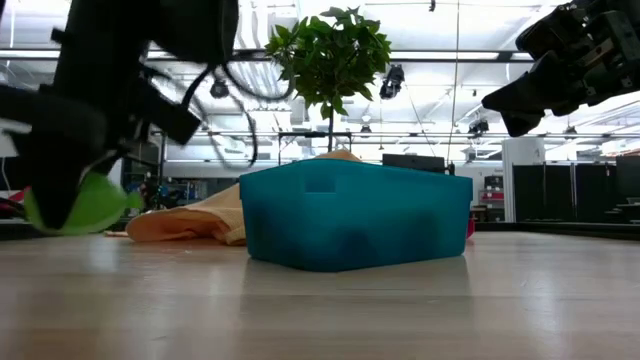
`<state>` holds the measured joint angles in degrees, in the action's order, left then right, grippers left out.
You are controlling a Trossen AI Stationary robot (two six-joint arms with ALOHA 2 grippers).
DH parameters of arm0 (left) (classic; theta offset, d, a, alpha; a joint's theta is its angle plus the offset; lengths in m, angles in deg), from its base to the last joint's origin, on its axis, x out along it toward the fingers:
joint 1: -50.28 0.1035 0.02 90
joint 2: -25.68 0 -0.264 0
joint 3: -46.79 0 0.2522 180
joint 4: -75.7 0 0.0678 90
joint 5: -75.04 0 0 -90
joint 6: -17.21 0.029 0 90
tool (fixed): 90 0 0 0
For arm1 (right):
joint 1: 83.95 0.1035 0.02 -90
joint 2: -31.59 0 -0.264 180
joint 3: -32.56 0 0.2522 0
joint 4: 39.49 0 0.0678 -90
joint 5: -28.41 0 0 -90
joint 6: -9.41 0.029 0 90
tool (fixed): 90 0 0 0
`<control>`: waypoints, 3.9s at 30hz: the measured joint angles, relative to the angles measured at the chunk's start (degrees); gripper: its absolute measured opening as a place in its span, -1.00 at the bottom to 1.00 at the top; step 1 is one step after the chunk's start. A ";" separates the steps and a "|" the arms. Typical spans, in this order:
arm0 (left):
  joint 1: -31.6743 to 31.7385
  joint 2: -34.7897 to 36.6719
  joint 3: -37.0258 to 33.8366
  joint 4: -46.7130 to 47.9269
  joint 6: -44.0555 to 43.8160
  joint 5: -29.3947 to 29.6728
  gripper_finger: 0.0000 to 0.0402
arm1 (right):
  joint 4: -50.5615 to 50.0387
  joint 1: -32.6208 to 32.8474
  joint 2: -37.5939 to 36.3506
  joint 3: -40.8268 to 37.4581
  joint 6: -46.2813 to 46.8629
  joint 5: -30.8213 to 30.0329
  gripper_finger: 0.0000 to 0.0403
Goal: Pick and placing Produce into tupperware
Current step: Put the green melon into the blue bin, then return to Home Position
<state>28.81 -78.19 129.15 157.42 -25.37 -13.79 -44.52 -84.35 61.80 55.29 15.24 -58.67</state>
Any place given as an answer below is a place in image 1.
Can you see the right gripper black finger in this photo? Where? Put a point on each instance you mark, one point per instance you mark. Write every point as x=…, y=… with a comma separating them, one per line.
x=522, y=122
x=545, y=90

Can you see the black cabinet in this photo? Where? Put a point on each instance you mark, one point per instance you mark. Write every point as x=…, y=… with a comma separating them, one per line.
x=627, y=180

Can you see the round green toy produce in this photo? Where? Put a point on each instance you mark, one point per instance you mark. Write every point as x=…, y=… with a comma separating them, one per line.
x=95, y=205

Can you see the black partition panels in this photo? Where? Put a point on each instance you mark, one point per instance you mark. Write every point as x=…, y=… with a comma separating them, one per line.
x=550, y=192

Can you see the red cloth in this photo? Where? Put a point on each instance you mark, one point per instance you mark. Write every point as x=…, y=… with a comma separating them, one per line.
x=470, y=229

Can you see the black ceiling-mounted camera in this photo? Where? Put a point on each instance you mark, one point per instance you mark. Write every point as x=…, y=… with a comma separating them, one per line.
x=392, y=82
x=479, y=126
x=219, y=89

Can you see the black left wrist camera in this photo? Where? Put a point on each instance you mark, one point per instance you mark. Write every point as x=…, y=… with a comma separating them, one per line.
x=167, y=112

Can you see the yellow-orange cloth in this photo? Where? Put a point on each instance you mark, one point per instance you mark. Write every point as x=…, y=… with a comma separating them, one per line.
x=200, y=220

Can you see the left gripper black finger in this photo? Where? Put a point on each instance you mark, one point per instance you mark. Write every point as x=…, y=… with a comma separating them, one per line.
x=60, y=145

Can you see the shelf with red bins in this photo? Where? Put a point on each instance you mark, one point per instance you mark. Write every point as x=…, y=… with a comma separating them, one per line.
x=492, y=196

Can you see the cluttered equipment shelf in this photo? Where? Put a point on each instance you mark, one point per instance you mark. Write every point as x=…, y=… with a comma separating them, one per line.
x=165, y=192

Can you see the teal rectangular plate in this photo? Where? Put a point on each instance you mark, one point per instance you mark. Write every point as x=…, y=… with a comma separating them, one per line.
x=350, y=215

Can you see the green potted plant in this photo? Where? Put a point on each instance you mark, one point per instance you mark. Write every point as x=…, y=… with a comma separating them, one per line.
x=330, y=55

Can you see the black monitor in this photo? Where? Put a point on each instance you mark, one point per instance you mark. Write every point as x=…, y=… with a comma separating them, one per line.
x=415, y=162

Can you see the white pillar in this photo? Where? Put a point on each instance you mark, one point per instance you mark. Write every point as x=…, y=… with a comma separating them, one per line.
x=522, y=150

